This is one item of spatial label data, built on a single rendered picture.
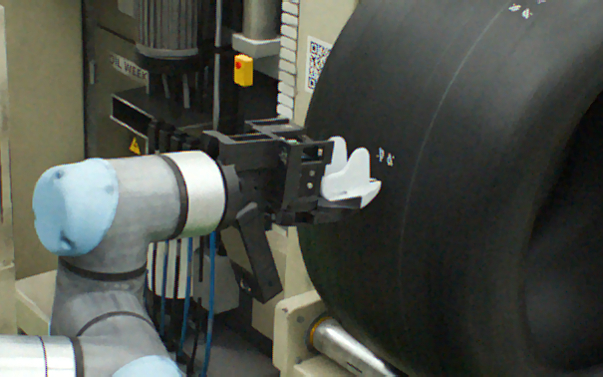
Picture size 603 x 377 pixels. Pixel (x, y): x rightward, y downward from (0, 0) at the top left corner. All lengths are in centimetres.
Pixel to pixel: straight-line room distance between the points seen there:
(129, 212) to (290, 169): 17
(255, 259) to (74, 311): 19
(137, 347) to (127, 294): 9
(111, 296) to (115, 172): 10
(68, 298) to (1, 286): 77
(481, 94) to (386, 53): 13
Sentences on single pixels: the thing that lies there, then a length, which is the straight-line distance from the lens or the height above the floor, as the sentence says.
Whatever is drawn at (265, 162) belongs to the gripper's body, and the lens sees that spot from 115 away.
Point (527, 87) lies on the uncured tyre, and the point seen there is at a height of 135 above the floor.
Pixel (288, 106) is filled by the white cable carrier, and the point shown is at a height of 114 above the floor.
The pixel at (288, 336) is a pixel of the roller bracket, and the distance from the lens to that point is 165.
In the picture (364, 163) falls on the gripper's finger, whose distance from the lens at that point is 123.
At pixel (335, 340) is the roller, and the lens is 163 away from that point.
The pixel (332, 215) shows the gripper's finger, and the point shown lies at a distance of 119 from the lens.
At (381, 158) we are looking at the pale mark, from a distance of 129.
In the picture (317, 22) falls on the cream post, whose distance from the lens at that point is 164.
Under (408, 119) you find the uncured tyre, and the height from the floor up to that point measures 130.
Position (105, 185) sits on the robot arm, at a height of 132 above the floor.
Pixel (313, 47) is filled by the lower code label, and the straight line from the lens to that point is 166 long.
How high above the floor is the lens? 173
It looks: 23 degrees down
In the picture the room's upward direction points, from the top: 3 degrees clockwise
